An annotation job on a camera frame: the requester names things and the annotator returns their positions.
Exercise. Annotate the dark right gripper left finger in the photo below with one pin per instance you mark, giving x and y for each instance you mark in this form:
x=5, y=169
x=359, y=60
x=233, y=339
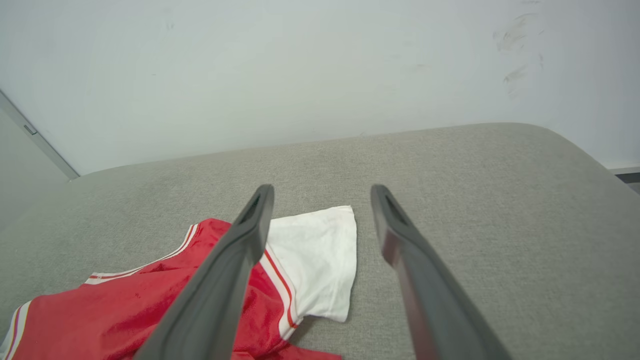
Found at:
x=215, y=300

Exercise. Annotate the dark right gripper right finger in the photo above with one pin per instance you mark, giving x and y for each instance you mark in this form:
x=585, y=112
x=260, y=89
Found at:
x=430, y=300

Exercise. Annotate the red basketball jersey white sleeves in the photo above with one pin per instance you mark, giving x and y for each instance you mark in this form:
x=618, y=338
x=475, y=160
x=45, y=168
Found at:
x=320, y=260

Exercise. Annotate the grey fabric sofa cushion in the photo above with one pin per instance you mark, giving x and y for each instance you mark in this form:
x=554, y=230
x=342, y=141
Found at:
x=475, y=200

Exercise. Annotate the grey wall trim strip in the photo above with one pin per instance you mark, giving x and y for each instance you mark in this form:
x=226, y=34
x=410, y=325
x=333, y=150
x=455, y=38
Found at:
x=36, y=137

